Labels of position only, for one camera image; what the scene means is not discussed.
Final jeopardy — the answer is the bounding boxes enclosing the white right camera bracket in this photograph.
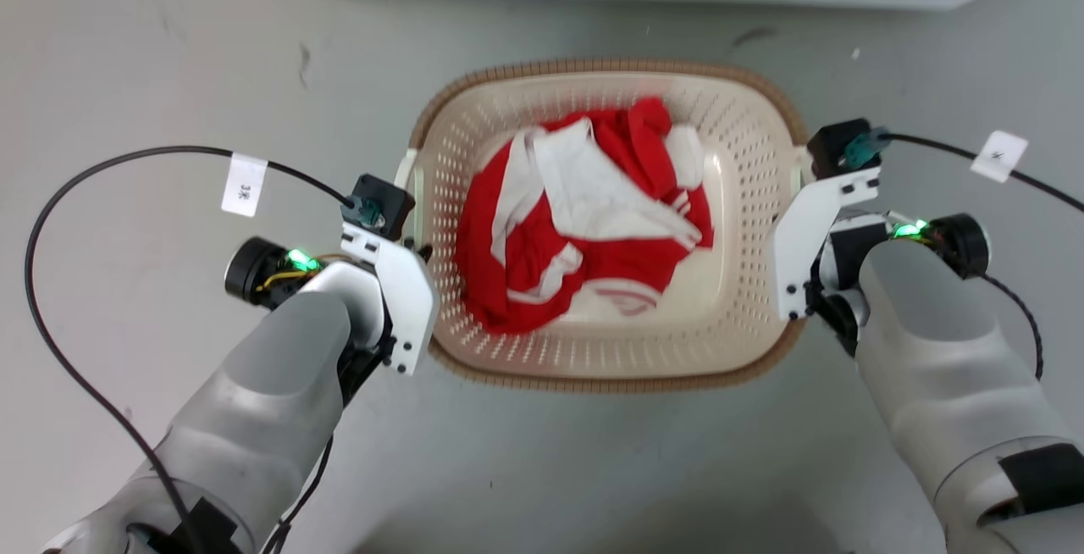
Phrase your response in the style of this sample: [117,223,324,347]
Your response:
[772,166,882,322]

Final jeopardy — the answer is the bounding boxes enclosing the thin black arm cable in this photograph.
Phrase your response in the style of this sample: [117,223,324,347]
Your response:
[981,273,1045,382]
[261,434,336,554]

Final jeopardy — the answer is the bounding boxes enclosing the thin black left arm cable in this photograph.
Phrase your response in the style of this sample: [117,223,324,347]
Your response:
[261,434,336,554]

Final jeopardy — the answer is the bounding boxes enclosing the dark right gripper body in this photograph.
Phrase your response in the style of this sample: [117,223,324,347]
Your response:
[805,222,888,358]

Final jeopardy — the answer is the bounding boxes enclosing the white cable tag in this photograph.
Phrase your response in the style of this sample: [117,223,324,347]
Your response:
[221,152,269,219]
[970,130,1030,184]

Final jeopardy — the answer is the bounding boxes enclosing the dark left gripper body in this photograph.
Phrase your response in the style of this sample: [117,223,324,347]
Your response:
[339,332,396,408]

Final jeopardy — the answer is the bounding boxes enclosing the white left cable tag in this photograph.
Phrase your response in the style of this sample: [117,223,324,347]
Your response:
[221,152,269,219]

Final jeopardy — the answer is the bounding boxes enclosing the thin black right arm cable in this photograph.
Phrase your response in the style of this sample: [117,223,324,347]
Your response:
[981,273,1045,382]

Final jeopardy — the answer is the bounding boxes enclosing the white camera bracket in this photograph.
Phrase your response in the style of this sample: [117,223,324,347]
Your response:
[772,166,882,322]
[340,224,440,376]

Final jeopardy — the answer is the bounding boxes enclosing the white left camera bracket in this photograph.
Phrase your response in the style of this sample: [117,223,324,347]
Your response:
[340,224,440,376]

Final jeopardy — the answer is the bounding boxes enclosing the black right camera cable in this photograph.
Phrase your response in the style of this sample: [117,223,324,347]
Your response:
[881,132,1084,213]

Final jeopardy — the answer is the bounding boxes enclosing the white right cable tag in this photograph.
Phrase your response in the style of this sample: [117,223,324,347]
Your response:
[970,130,1030,184]

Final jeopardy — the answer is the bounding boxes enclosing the beige perforated plastic laundry basket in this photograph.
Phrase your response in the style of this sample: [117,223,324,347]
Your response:
[395,58,816,394]

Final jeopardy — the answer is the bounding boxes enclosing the red and white garment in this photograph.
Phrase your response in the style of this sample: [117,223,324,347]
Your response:
[455,97,715,335]

